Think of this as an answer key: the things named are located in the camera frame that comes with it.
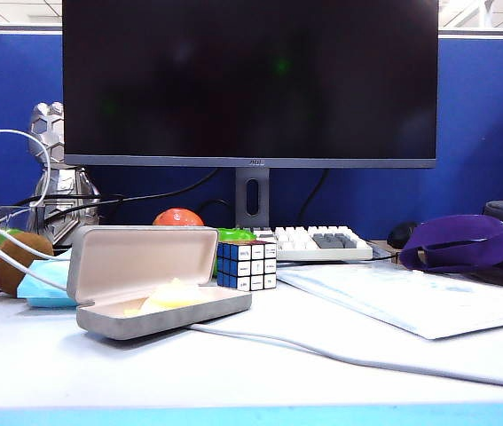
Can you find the grey suede glasses case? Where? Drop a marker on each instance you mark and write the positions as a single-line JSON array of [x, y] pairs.
[[144, 320]]

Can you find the grey monitor stand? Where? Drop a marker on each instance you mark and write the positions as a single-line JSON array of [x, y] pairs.
[[240, 217]]

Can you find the green apple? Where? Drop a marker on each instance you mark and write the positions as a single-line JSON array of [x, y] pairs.
[[233, 234]]

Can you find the white and grey keyboard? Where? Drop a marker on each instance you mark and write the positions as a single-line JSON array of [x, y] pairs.
[[295, 242]]

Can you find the Rubik's cube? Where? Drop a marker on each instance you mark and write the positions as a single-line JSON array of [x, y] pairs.
[[246, 266]]

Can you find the orange fruit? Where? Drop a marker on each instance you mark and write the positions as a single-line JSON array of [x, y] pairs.
[[178, 218]]

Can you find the yellow cleaning cloth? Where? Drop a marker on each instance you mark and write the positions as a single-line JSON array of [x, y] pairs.
[[171, 296]]

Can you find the black computer monitor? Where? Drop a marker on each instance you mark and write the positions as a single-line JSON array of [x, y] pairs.
[[251, 80]]

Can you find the black computer mouse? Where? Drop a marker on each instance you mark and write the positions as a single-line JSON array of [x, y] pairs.
[[402, 234]]

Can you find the white paper booklet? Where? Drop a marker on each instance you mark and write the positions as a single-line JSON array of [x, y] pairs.
[[411, 306]]

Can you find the silver robot figurine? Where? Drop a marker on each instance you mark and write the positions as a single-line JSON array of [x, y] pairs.
[[51, 128]]

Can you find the light blue face mask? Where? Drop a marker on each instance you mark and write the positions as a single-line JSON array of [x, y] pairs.
[[42, 298]]

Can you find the small green fruit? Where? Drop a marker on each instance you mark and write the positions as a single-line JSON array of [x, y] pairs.
[[9, 233]]

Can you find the brown kiwi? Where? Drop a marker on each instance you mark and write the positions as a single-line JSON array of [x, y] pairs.
[[9, 281]]

